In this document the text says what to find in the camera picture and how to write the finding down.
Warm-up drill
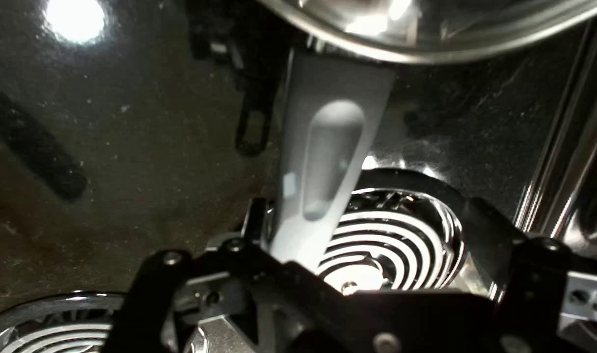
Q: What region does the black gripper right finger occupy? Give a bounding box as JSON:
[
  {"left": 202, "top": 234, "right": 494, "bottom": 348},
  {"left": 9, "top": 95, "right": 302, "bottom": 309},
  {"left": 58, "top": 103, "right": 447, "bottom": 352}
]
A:
[{"left": 461, "top": 199, "right": 597, "bottom": 353}]

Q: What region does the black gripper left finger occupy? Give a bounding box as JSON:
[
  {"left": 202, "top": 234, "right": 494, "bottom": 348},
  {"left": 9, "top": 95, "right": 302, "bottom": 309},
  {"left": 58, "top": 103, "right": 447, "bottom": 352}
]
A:
[{"left": 104, "top": 199, "right": 349, "bottom": 353}]

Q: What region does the black pan with glass lid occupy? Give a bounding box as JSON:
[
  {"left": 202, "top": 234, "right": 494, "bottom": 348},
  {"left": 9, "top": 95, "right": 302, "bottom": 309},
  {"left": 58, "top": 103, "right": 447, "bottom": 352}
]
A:
[{"left": 257, "top": 0, "right": 597, "bottom": 269}]

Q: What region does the black electric stove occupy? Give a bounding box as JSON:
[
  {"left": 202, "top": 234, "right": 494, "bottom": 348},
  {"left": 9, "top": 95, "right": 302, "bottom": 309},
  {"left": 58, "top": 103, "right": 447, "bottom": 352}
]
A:
[{"left": 0, "top": 0, "right": 597, "bottom": 353}]

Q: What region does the front coil burner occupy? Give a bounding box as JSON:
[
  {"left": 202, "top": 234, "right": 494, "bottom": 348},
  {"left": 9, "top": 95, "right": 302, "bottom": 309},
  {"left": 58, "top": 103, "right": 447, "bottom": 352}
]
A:
[{"left": 318, "top": 169, "right": 465, "bottom": 295}]

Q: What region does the coil burner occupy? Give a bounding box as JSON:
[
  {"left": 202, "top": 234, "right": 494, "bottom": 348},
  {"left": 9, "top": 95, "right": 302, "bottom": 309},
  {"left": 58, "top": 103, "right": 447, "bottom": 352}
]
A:
[
  {"left": 318, "top": 169, "right": 465, "bottom": 295},
  {"left": 0, "top": 293, "right": 123, "bottom": 353}
]

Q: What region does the rear coil burner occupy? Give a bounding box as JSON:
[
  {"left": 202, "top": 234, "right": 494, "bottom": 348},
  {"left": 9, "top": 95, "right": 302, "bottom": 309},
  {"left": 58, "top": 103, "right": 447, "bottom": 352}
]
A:
[{"left": 0, "top": 293, "right": 123, "bottom": 353}]

